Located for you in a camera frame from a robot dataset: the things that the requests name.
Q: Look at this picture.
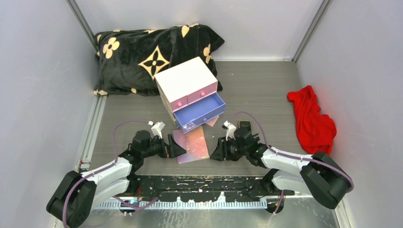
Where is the small pink card packet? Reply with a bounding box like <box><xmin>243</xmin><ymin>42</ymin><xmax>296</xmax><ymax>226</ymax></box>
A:
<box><xmin>205</xmin><ymin>115</ymin><xmax>219</xmax><ymax>127</ymax></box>

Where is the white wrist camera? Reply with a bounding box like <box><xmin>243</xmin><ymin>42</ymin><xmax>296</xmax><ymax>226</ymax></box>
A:
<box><xmin>148</xmin><ymin>121</ymin><xmax>165</xmax><ymax>139</ymax></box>
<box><xmin>222</xmin><ymin>121</ymin><xmax>237</xmax><ymax>141</ymax></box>

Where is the blue drawer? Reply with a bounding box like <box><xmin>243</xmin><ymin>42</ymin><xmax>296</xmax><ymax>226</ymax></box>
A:
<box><xmin>173</xmin><ymin>93</ymin><xmax>226</xmax><ymax>133</ymax></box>

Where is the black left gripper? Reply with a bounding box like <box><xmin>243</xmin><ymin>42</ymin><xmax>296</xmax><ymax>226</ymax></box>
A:
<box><xmin>141</xmin><ymin>134</ymin><xmax>185</xmax><ymax>158</ymax></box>

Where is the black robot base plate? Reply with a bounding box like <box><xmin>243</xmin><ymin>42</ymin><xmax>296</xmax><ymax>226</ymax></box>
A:
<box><xmin>118</xmin><ymin>175</ymin><xmax>280</xmax><ymax>202</ymax></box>

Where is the black square compact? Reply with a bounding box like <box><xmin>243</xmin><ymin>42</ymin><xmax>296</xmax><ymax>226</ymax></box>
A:
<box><xmin>238</xmin><ymin>120</ymin><xmax>252</xmax><ymax>131</ymax></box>

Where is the holographic eyeshadow palette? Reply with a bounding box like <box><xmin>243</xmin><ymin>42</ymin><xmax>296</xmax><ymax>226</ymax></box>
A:
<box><xmin>173</xmin><ymin>126</ymin><xmax>209</xmax><ymax>164</ymax></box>

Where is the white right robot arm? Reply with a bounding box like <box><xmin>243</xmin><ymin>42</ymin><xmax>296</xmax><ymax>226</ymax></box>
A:
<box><xmin>210</xmin><ymin>128</ymin><xmax>353</xmax><ymax>209</ymax></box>

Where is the white pink drawer organizer box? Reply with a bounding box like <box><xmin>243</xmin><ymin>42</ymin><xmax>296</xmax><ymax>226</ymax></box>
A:
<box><xmin>154</xmin><ymin>57</ymin><xmax>219</xmax><ymax>128</ymax></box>

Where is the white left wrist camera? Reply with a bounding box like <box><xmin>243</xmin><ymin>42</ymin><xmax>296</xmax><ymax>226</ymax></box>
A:
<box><xmin>148</xmin><ymin>121</ymin><xmax>165</xmax><ymax>139</ymax></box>

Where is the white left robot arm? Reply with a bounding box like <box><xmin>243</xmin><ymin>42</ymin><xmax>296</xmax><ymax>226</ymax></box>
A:
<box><xmin>46</xmin><ymin>130</ymin><xmax>186</xmax><ymax>228</ymax></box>

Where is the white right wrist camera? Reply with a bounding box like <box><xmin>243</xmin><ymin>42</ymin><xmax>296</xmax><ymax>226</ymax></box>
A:
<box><xmin>222</xmin><ymin>121</ymin><xmax>237</xmax><ymax>141</ymax></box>

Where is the black floral plush blanket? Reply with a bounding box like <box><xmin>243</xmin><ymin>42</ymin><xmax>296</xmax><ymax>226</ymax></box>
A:
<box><xmin>93</xmin><ymin>23</ymin><xmax>225</xmax><ymax>96</ymax></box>

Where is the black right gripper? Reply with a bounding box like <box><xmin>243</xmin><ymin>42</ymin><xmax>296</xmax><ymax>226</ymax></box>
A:
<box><xmin>210</xmin><ymin>135</ymin><xmax>249</xmax><ymax>161</ymax></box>

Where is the red cloth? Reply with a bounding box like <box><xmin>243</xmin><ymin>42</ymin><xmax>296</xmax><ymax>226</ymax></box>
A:
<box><xmin>287</xmin><ymin>85</ymin><xmax>337</xmax><ymax>155</ymax></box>

